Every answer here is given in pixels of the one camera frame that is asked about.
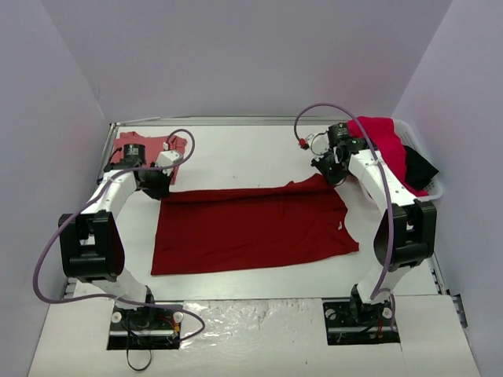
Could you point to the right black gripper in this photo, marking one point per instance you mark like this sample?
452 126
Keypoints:
328 170

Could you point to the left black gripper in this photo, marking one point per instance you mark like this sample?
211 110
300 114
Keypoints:
156 186

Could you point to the dark red t-shirt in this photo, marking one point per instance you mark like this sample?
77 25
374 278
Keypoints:
211 231

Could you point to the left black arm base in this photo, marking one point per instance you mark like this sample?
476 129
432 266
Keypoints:
145 329

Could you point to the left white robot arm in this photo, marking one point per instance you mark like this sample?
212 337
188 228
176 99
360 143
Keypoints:
91 249

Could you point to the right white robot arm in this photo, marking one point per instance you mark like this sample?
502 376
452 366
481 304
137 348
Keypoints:
405 236

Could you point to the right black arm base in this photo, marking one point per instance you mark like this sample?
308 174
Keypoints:
350 322

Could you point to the folded salmon pink t-shirt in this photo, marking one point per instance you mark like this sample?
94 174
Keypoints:
153 145

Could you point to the bright pink t-shirt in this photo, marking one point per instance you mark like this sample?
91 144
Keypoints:
381 131

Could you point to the white plastic laundry basket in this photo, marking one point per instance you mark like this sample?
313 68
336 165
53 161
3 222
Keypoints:
408 137

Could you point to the black garment in basket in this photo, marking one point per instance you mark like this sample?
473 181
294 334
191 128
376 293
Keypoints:
419 172

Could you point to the white foreground cover board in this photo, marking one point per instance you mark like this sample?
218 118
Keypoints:
257 338

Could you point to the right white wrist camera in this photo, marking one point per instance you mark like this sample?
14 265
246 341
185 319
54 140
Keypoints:
316 143

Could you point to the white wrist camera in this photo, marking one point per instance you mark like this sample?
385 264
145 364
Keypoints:
168 159
316 143

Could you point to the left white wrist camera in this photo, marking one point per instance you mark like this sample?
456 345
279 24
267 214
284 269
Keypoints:
168 159

